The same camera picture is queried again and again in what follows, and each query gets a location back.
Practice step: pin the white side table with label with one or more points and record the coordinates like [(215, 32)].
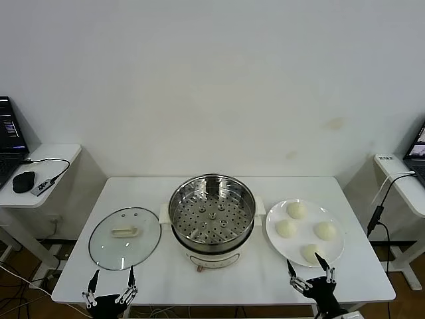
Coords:
[(405, 192)]

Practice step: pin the grey usb hub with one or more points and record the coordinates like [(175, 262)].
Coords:
[(42, 187)]

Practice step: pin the dark grey open laptop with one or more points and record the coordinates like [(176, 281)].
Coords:
[(416, 146)]

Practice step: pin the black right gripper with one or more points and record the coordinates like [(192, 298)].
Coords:
[(325, 297)]

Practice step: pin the white steamed baozi bun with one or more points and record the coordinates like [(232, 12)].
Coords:
[(310, 254), (296, 210), (325, 230), (286, 229)]

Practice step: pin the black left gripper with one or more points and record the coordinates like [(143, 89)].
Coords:
[(106, 304)]

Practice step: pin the round glass pot lid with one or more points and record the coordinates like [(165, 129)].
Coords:
[(133, 247)]

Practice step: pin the black open laptop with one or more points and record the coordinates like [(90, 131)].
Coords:
[(10, 133)]

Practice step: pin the white wall socket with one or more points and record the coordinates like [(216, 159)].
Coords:
[(55, 219)]

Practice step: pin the stainless steel steamer basket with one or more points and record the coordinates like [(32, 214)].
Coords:
[(212, 216)]

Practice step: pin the cream electric cooker base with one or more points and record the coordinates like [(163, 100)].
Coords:
[(212, 257)]

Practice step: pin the round white plate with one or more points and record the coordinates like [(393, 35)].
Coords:
[(282, 246)]

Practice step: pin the black computer mouse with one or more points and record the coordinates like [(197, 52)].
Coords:
[(23, 182)]

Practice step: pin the small printed table label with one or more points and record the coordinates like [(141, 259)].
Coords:
[(385, 158)]

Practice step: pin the white side table with mouse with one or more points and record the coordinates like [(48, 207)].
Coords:
[(50, 153)]

